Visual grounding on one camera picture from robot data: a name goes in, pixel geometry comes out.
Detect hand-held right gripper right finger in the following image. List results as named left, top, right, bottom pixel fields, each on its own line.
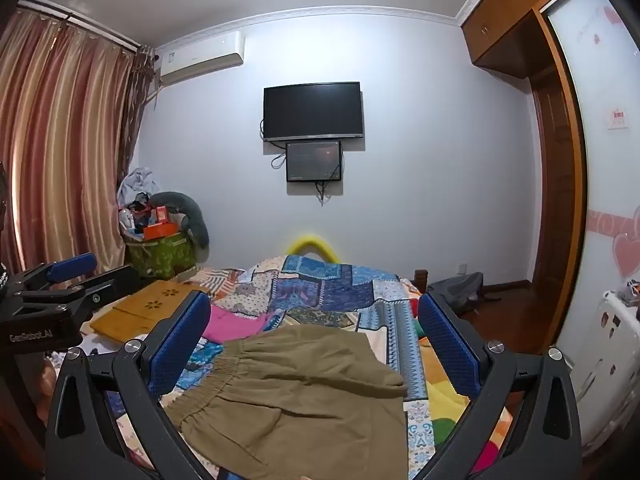
left=415, top=292, right=583, bottom=480

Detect grey bag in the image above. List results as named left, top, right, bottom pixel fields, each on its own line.
left=427, top=271, right=486, bottom=311

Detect brown wooden door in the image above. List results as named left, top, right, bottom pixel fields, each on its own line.
left=530, top=75, right=575, bottom=343

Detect striped pink curtain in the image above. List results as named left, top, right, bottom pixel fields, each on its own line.
left=0, top=7, right=156, bottom=281

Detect small black wall monitor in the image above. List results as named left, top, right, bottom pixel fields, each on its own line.
left=285, top=140, right=343, bottom=183

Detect mustard yellow garment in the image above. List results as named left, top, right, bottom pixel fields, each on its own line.
left=91, top=280, right=198, bottom=346

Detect blue patchwork bedsheet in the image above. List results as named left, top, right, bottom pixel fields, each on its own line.
left=115, top=255, right=431, bottom=480

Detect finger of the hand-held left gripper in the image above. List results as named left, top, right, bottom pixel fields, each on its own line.
left=22, top=264, right=144, bottom=312
left=7, top=253, right=98, bottom=293

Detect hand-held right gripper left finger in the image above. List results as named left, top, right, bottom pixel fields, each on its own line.
left=45, top=290, right=221, bottom=480

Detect wooden overhead cabinet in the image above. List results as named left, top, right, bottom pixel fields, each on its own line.
left=460, top=0, right=596, bottom=81

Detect pink cloth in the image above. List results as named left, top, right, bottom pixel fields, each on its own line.
left=200, top=305, right=273, bottom=346

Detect yellow foam tube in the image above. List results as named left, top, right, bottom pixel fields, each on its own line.
left=285, top=233, right=343, bottom=263

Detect frosted sliding wardrobe door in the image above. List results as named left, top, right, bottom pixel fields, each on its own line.
left=545, top=0, right=640, bottom=441

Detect black television cable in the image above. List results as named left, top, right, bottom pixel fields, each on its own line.
left=259, top=119, right=287, bottom=170

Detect olive green pants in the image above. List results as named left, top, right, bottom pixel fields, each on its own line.
left=162, top=326, right=408, bottom=480

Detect curtain rod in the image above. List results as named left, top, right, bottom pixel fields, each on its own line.
left=17, top=0, right=141, bottom=53

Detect orange box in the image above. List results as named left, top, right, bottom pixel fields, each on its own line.
left=142, top=222, right=179, bottom=242

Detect white appliance with stickers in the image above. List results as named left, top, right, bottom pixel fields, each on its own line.
left=565, top=280, right=640, bottom=443

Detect light blue clothes pile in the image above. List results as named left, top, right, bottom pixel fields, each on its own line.
left=117, top=166, right=158, bottom=206

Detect multicolour fleece blanket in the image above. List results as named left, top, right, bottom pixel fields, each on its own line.
left=400, top=280, right=516, bottom=476

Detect white air conditioner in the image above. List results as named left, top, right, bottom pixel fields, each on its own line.
left=152, top=31, right=247, bottom=86

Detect large black wall television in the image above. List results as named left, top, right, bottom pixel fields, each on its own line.
left=263, top=81, right=364, bottom=142

